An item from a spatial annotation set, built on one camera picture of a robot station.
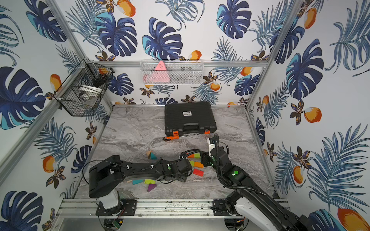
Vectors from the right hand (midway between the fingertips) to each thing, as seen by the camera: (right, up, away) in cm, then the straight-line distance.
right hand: (206, 150), depth 79 cm
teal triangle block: (-32, -7, +12) cm, 35 cm away
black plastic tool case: (-10, +18, +27) cm, 34 cm away
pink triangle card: (-28, +45, +11) cm, 54 cm away
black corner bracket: (-74, +17, +33) cm, 82 cm away
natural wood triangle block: (-35, -5, +13) cm, 38 cm away
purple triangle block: (-30, -21, +1) cm, 37 cm away
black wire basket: (-73, +32, +5) cm, 80 cm away
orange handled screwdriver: (-24, +4, +20) cm, 31 cm away
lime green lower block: (-33, -18, +2) cm, 38 cm away
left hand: (-12, -14, +4) cm, 19 cm away
